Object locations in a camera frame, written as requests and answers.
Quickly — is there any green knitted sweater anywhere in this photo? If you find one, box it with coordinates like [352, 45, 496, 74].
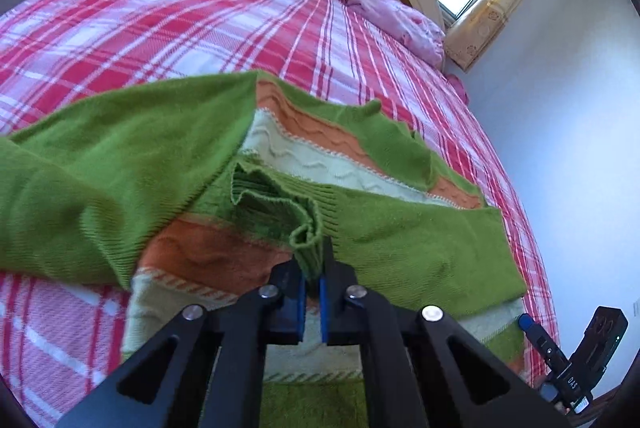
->
[0, 70, 528, 428]

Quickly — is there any pink crumpled pillow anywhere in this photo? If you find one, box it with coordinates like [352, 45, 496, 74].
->
[347, 0, 446, 69]

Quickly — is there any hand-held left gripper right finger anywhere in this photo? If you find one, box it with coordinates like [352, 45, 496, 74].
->
[320, 238, 576, 428]

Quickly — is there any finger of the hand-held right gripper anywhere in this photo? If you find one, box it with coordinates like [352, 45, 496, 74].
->
[517, 313, 571, 379]

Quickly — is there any red plaid bed blanket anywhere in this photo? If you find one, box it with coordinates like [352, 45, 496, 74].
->
[0, 0, 561, 428]

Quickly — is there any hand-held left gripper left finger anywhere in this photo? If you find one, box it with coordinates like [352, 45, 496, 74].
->
[55, 260, 307, 428]

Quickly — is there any small pink cushion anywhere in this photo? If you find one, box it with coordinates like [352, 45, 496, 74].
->
[445, 73, 469, 105]

